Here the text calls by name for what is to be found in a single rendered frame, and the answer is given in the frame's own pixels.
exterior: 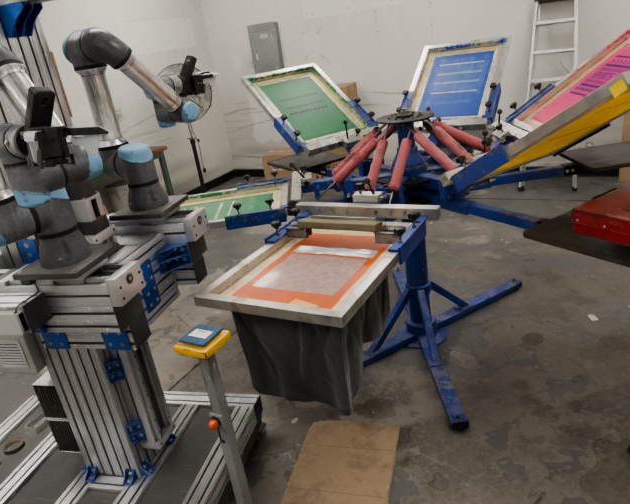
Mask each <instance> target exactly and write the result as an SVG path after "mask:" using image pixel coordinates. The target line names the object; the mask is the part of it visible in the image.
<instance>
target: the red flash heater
mask: <svg viewBox="0 0 630 504"><path fill-rule="evenodd" d="M572 221H573V222H574V230H573V232H574V233H578V234H582V235H586V236H590V237H594V238H598V239H602V240H606V241H610V242H613V243H617V244H621V245H625V246H629V247H630V183H629V184H627V185H625V186H622V187H620V188H618V189H615V190H613V191H611V192H609V193H606V194H604V195H602V196H599V197H597V198H595V199H593V200H590V201H588V202H586V203H584V204H581V205H579V206H577V207H574V208H573V209H572Z"/></svg>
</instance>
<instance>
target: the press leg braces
mask: <svg viewBox="0 0 630 504"><path fill-rule="evenodd" d="M431 290H433V291H435V292H436V293H438V294H440V295H441V296H443V297H445V298H447V299H448V300H450V301H452V302H453V303H455V304H457V305H456V306H454V307H453V308H455V309H458V310H460V311H463V310H465V309H467V308H469V307H471V306H473V305H474V304H472V303H470V302H468V301H463V300H462V299H460V298H458V297H457V296H455V295H453V294H452V293H450V292H449V291H447V290H445V289H444V288H442V287H440V286H439V285H437V284H435V283H434V282H432V281H431ZM417 296H418V301H419V305H420V309H421V314H422V318H423V323H424V327H425V332H426V337H427V342H428V347H429V352H430V354H427V355H426V356H427V359H428V361H429V364H430V366H431V367H434V366H441V365H444V364H443V362H442V359H441V357H440V355H439V353H438V350H437V345H436V341H435V336H434V331H433V326H432V322H431V317H430V313H429V309H428V304H427V300H426V296H425V292H424V289H422V290H417ZM410 297H411V290H410V289H408V288H405V289H404V291H403V293H402V294H401V296H400V298H399V299H398V301H397V303H396V304H395V306H394V308H393V309H392V311H391V313H390V314H389V316H388V318H387V321H386V327H385V329H384V330H383V331H382V335H381V336H380V337H379V338H377V339H376V340H374V341H373V343H372V344H371V346H370V348H368V349H366V350H364V352H365V353H366V354H368V355H369V356H373V355H375V354H377V353H379V352H381V351H383V350H385V349H386V348H385V347H383V346H382V344H383V342H384V341H385V339H386V337H387V336H388V334H389V332H390V331H391V329H392V327H393V326H394V324H395V322H396V321H397V319H398V317H399V316H400V314H401V312H402V311H403V309H404V307H405V306H406V305H408V304H409V302H408V301H409V299H410Z"/></svg>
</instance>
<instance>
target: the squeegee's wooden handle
mask: <svg viewBox="0 0 630 504"><path fill-rule="evenodd" d="M297 227H298V228H309V229H328V230H347V231H365V232H377V231H379V230H381V229H382V228H383V221H358V220H335V219H312V218H304V219H301V220H299V221H297Z"/></svg>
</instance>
